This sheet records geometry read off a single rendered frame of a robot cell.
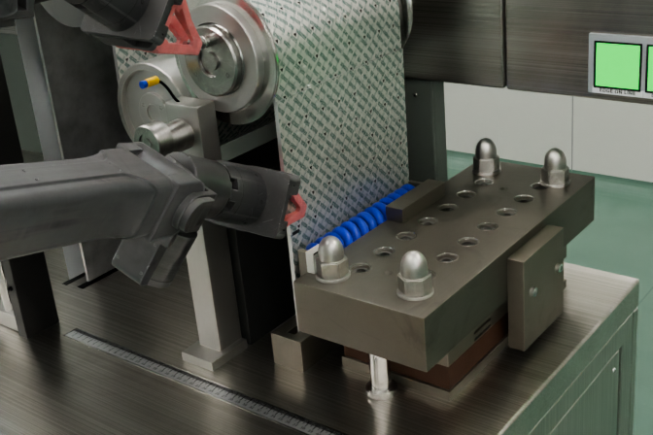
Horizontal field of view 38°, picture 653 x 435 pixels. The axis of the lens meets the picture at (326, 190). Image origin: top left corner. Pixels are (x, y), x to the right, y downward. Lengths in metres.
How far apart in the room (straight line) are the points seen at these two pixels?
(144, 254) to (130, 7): 0.22
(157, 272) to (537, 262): 0.41
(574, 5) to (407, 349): 0.45
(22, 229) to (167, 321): 0.60
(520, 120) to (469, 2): 2.77
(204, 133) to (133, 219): 0.27
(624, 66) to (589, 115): 2.70
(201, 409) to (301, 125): 0.32
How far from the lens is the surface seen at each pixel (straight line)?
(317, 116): 1.03
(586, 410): 1.19
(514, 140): 3.99
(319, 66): 1.02
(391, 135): 1.15
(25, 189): 0.64
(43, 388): 1.14
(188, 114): 1.01
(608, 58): 1.12
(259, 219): 0.94
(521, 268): 1.02
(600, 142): 3.83
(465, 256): 1.01
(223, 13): 0.97
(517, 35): 1.17
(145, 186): 0.75
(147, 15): 0.88
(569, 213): 1.16
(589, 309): 1.18
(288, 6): 1.00
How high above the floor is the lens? 1.48
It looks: 22 degrees down
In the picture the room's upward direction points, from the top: 5 degrees counter-clockwise
